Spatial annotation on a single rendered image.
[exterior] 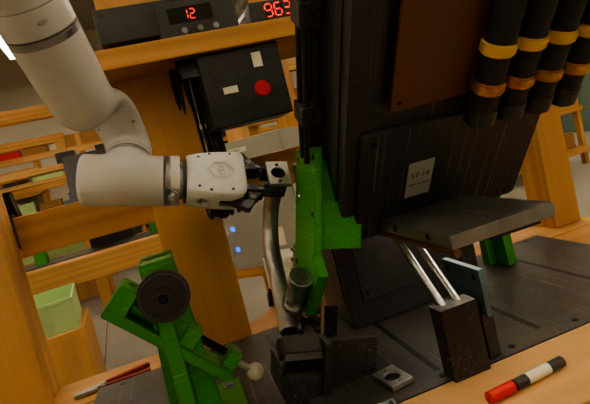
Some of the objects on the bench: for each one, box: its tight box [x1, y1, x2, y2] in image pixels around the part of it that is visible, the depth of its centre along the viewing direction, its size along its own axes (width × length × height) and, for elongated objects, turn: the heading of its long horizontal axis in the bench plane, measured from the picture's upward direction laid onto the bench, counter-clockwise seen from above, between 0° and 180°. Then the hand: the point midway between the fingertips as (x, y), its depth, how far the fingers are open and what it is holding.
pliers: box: [74, 362, 152, 400], centre depth 99 cm, size 16×5×1 cm, turn 2°
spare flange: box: [372, 364, 414, 393], centre depth 71 cm, size 6×4×1 cm
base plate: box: [94, 235, 590, 404], centre depth 88 cm, size 42×110×2 cm, turn 175°
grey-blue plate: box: [442, 257, 501, 358], centre depth 74 cm, size 10×2×14 cm, turn 85°
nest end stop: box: [280, 351, 324, 378], centre depth 72 cm, size 4×7×6 cm, turn 175°
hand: (272, 181), depth 82 cm, fingers closed on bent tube, 3 cm apart
